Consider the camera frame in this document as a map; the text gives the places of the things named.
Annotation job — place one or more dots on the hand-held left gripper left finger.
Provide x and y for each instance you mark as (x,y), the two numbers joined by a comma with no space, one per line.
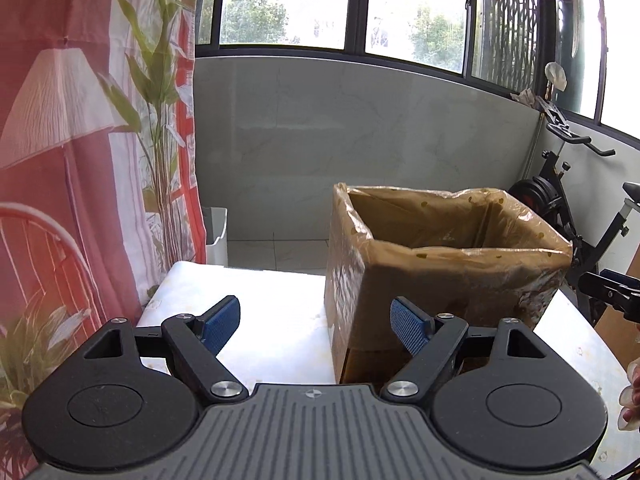
(222,322)

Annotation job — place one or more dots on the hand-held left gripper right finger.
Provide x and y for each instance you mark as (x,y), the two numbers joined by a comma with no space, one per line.
(407,327)

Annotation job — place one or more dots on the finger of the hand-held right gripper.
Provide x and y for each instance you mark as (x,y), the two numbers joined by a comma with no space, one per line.
(612,292)

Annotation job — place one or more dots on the plastic lined cardboard box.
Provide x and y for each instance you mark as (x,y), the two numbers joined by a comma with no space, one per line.
(450,285)

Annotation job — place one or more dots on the person's right hand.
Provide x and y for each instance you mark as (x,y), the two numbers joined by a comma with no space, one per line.
(631,400)

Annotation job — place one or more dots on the brown board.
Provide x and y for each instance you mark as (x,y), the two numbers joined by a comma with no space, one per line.
(617,332)

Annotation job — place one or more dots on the floral tablecloth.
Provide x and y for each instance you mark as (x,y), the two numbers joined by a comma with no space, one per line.
(280,310)

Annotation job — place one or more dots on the white plastic bin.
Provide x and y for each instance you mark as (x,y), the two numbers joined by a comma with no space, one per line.
(217,235)

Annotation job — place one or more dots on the black exercise bike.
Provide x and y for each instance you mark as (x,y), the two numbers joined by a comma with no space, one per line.
(545,195)

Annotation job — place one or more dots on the white rag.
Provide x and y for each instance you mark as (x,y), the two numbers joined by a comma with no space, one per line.
(555,76)

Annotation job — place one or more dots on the red printed curtain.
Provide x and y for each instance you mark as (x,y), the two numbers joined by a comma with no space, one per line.
(65,160)

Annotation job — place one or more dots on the metal lattice window grille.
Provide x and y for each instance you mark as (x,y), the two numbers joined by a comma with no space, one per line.
(505,35)

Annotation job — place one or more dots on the black framed window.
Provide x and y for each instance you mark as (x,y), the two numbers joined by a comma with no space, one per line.
(400,10)

